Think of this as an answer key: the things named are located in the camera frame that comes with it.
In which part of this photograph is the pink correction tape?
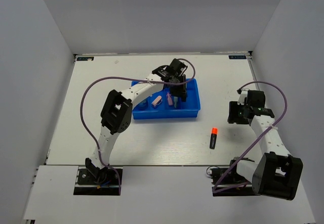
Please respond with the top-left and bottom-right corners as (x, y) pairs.
(167, 92), (173, 106)

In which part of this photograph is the black orange-capped highlighter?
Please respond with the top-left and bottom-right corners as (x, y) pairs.
(209, 127), (218, 150)

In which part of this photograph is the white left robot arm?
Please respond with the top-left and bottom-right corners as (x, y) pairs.
(80, 58), (192, 183)

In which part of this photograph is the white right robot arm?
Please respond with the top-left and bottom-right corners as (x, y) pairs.
(228, 89), (303, 200)

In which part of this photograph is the blue divided plastic tray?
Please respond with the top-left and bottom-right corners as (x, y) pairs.
(132, 79), (200, 119)

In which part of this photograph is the right corner table label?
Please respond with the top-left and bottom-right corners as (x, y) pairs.
(228, 55), (247, 60)

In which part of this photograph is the corner table label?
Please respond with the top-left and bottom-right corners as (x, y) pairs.
(228, 55), (247, 60)
(76, 57), (94, 61)

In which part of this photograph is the left corner table label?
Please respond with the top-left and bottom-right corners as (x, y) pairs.
(76, 57), (94, 61)

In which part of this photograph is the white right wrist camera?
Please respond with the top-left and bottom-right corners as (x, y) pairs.
(237, 88), (249, 105)

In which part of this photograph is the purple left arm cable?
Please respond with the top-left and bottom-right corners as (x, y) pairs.
(79, 58), (196, 196)

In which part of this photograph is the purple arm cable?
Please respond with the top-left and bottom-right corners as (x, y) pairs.
(212, 81), (289, 194)
(79, 58), (196, 196)

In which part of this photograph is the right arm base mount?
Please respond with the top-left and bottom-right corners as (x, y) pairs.
(206, 157), (258, 197)

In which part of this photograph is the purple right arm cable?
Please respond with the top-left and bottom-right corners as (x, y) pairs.
(212, 81), (289, 194)

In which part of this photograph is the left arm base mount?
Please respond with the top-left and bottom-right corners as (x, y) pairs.
(73, 168), (119, 196)

